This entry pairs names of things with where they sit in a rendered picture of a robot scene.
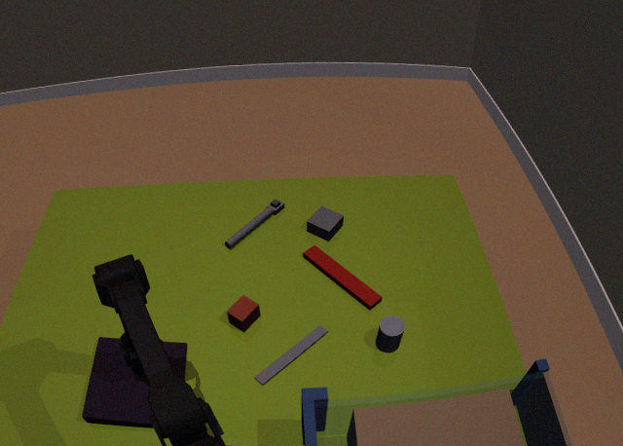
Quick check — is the dark red flat bar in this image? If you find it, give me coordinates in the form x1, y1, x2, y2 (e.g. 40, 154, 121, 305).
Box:
303, 245, 383, 311

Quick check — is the grey flat bar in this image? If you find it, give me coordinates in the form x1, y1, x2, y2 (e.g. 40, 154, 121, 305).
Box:
254, 324, 328, 386

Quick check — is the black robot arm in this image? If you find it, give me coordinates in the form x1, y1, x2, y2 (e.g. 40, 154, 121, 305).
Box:
92, 254, 225, 446

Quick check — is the dark grey cylinder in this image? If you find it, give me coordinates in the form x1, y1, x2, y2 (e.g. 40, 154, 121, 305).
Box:
376, 316, 405, 353

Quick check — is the dark grey rod with square head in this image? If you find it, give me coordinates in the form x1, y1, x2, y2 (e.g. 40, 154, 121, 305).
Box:
225, 199, 284, 248

